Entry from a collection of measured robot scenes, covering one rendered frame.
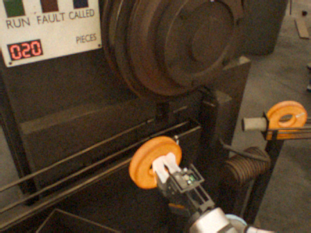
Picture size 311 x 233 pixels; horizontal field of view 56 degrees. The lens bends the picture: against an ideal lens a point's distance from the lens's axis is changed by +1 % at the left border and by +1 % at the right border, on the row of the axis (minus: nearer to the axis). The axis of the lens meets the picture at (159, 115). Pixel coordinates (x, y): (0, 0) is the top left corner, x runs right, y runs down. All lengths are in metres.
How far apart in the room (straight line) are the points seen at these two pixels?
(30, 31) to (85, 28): 0.14
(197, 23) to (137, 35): 0.16
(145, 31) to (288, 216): 1.44
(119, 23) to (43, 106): 0.36
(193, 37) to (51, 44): 0.37
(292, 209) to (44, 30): 1.62
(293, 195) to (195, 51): 1.41
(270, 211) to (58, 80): 1.41
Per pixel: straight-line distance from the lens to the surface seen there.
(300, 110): 1.31
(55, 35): 0.84
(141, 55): 0.78
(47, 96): 0.93
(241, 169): 1.29
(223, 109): 1.18
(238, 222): 0.90
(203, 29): 0.79
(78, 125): 0.95
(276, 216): 1.88
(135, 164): 0.77
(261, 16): 3.62
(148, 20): 0.75
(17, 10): 0.80
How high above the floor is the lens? 1.40
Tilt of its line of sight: 35 degrees down
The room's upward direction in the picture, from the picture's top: 3 degrees clockwise
